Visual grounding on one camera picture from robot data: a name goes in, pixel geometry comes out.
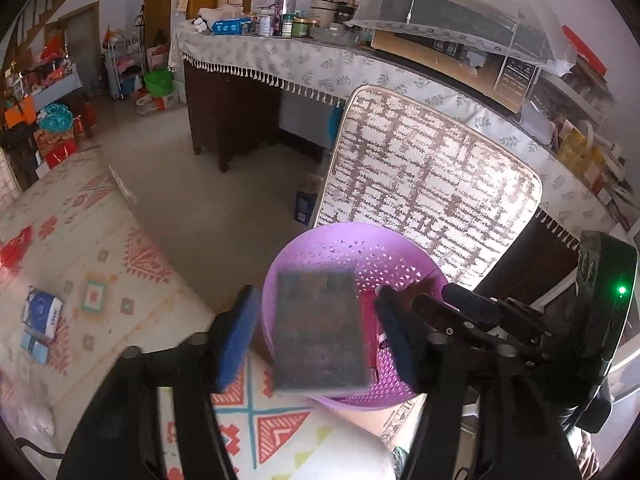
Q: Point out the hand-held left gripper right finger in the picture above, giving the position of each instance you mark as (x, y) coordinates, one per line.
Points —
(397, 340)

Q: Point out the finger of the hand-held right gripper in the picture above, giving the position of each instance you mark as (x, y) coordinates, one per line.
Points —
(440, 317)
(470, 300)

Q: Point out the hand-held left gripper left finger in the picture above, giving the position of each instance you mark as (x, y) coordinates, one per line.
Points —
(237, 340)

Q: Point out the purple plastic basket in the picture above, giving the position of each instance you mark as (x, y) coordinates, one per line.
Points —
(350, 255)

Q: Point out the blue white tissue pack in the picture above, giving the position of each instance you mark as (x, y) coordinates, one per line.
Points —
(42, 312)

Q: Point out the patterned woven chair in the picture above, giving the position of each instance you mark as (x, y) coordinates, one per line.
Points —
(430, 185)

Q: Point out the blue box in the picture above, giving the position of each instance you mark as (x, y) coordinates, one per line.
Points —
(306, 207)

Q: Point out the patterned tablecloth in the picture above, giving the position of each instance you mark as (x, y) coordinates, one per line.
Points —
(100, 270)

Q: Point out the yellow bag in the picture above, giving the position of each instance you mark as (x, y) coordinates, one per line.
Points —
(577, 152)

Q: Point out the light blue small pack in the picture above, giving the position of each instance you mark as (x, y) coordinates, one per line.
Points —
(35, 347)

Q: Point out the white plastic bag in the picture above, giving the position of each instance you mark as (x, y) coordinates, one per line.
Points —
(25, 410)

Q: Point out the microwave oven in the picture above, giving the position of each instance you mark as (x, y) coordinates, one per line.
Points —
(517, 80)

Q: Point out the dark wooden sideboard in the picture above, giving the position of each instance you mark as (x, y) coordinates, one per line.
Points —
(230, 110)

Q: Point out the red plastic wrapper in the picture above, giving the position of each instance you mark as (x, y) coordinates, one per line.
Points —
(15, 250)

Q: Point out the red gift box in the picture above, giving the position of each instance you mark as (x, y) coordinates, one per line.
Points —
(57, 150)

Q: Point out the green bucket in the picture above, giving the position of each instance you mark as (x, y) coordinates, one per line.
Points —
(157, 82)

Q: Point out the leaf print fringed cloth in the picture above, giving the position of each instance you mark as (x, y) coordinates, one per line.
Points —
(310, 65)

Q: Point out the mesh food cover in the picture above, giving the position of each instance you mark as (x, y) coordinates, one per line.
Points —
(450, 5)

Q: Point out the checkered cloth table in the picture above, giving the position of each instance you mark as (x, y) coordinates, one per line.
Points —
(57, 87)

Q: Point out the blue wet wipes pack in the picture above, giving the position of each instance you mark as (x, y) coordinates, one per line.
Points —
(230, 26)

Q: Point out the orange bag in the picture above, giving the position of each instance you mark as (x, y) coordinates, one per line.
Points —
(20, 112)

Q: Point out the beige round pot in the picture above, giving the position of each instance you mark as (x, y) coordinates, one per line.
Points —
(327, 10)

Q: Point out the dark plastic bottle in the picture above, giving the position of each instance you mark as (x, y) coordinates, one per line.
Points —
(286, 5)

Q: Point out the wooden staircase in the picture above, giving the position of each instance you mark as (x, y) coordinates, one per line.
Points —
(35, 15)

